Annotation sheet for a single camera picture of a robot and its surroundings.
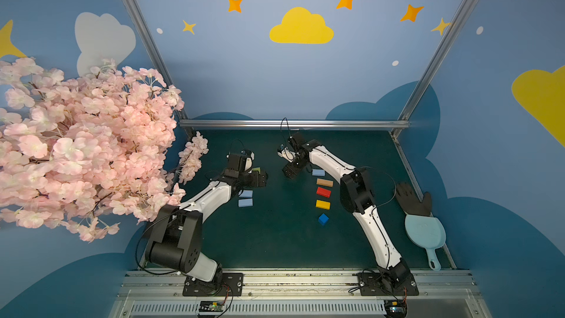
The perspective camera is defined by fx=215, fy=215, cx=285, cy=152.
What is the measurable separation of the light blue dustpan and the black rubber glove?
0.9 inches

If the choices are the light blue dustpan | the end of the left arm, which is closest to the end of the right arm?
the end of the left arm

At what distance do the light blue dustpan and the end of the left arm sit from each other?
0.62 metres

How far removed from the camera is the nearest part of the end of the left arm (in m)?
0.69

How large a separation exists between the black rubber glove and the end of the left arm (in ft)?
2.02

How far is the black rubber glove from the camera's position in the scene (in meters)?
0.93
